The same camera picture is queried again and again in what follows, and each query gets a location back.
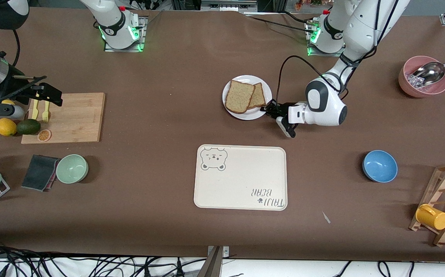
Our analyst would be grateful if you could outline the brown bread slice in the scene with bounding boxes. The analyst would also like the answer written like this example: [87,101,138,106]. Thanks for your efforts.
[248,82,268,110]
[225,80,256,114]

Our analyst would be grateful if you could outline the dark green avocado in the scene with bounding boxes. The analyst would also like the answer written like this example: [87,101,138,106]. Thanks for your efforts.
[16,119,41,135]

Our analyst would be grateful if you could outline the wooden mug rack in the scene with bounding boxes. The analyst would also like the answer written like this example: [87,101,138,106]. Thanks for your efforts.
[408,162,445,247]

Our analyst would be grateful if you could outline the yellow mug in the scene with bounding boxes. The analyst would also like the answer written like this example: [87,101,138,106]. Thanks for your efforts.
[415,204,445,230]

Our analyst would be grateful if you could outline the blue bowl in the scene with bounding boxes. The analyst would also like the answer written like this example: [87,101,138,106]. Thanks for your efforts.
[362,150,398,183]

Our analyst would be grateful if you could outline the black base power cable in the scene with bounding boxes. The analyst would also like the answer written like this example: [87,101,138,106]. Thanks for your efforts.
[244,13,313,34]
[140,11,163,29]

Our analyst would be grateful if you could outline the beige bear print tray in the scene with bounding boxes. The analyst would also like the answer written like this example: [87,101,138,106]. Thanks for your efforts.
[194,145,288,211]

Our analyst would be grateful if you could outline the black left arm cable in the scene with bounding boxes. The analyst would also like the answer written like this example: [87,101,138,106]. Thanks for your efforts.
[276,55,348,106]

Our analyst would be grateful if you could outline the wooden cutting board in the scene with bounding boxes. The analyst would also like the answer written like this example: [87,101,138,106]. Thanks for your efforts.
[21,92,106,145]

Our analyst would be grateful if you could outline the metal scoop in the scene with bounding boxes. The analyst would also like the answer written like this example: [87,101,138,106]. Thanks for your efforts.
[410,52,445,87]

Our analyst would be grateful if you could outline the clear plastic ice pieces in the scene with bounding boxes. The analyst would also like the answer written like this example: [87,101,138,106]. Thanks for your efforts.
[407,72,426,88]

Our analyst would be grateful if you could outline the white round plate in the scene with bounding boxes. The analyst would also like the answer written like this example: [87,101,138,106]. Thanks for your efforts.
[222,75,273,120]

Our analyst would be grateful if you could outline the metal clamp bracket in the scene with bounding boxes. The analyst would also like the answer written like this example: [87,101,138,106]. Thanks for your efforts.
[197,245,230,277]

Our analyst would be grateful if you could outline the pale green bowl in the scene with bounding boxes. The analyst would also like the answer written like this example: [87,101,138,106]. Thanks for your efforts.
[56,154,89,184]

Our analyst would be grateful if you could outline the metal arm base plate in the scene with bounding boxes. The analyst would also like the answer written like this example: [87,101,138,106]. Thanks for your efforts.
[306,21,348,57]
[104,16,146,53]

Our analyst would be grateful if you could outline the black cable bundle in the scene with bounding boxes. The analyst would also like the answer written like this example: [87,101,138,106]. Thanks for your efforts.
[0,246,207,277]
[334,261,415,277]

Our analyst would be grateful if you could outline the dark grey sponge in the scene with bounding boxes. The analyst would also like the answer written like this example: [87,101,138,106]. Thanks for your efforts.
[21,155,60,192]

